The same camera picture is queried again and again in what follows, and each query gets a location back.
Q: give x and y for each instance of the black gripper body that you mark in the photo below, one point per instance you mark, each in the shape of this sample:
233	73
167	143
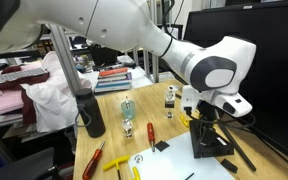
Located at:
206	110

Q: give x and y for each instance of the black wedge tool holder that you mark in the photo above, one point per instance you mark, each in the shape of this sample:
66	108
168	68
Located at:
210	146

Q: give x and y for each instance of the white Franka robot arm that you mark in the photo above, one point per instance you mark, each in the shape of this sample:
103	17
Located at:
117	20

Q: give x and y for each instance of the white board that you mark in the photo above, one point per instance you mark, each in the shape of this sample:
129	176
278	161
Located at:
170	163

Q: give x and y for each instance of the black monitor stand foot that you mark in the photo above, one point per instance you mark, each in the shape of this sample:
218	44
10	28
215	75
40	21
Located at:
240	151

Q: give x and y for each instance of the small black foam pad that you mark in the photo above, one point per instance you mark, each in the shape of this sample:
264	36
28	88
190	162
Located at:
229	166
162	146

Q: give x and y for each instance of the small red screwdriver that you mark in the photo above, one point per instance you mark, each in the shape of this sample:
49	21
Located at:
150	130

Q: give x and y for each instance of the small clear glass bottle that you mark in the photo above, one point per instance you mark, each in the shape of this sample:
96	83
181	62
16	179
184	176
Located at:
127	126

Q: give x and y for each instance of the black monitor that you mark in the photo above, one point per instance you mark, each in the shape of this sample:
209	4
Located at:
277	66

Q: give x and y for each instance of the silver round washer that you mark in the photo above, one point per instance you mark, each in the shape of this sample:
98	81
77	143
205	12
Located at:
138	159

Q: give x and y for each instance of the grey purple book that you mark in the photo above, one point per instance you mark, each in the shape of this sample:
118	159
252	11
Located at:
115	79

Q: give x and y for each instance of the white blue book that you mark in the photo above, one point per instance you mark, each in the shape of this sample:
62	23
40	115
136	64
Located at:
112	87

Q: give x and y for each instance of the orange red book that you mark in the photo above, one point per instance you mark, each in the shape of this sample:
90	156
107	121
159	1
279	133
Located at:
113	72

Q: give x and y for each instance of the black water bottle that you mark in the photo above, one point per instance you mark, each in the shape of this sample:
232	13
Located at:
92	116

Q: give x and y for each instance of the black mesh basket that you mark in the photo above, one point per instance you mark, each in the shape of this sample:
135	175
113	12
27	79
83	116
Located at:
104	56

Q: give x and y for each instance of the large red black screwdriver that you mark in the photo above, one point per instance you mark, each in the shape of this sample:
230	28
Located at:
92	163

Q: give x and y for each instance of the white cloth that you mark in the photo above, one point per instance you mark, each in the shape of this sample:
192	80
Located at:
50	100

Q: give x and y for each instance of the maroon cloth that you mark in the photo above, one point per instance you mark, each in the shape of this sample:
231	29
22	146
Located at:
29	110

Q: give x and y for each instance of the black chair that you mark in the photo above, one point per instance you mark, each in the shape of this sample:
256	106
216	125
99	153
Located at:
24	166

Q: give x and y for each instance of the grey keyboard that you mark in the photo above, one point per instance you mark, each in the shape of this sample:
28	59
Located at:
17	76

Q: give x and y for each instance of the pink paper stack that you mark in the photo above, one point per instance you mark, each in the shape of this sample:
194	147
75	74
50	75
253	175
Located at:
2	101

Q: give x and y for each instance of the aluminium frame post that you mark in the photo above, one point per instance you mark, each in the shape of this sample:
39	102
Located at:
65	63
155	70

